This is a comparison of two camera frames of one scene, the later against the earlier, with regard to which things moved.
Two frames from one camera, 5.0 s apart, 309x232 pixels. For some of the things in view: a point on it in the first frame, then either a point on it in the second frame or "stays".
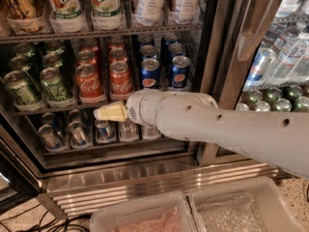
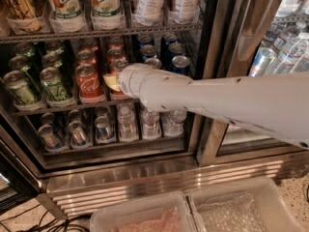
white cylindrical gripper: (134, 108) to (126, 79)
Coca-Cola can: (121, 79) stays
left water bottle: (128, 130) stays
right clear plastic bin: (251, 205) stays
